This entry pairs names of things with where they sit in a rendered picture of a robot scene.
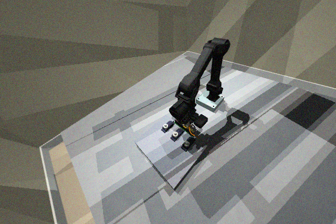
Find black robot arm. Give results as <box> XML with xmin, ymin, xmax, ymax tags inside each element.
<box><xmin>169</xmin><ymin>38</ymin><xmax>230</xmax><ymax>125</ymax></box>

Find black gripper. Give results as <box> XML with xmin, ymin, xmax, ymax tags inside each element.
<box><xmin>187</xmin><ymin>103</ymin><xmax>208</xmax><ymax>129</ymax></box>

